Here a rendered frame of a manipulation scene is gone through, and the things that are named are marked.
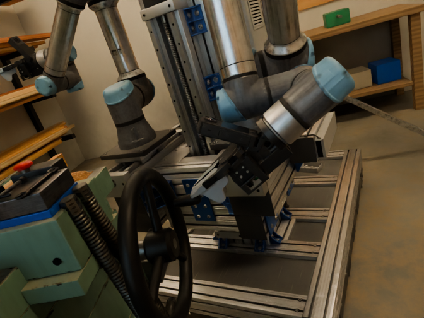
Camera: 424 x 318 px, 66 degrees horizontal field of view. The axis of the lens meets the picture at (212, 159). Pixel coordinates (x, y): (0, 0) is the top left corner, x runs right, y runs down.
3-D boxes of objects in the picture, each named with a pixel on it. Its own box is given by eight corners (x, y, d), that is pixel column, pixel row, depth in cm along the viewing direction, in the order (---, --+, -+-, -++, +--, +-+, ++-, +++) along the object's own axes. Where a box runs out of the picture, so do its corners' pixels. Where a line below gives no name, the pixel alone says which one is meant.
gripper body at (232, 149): (245, 198, 61) (295, 156, 57) (213, 168, 59) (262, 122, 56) (245, 181, 68) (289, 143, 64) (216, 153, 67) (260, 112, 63)
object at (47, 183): (52, 217, 46) (34, 183, 44) (-14, 233, 48) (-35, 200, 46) (90, 176, 58) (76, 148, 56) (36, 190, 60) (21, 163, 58)
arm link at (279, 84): (264, 72, 71) (268, 79, 61) (316, 58, 69) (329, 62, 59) (272, 107, 74) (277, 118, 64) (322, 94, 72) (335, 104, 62)
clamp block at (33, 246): (82, 272, 48) (53, 221, 44) (2, 288, 50) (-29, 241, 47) (115, 216, 61) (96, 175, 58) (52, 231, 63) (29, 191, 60)
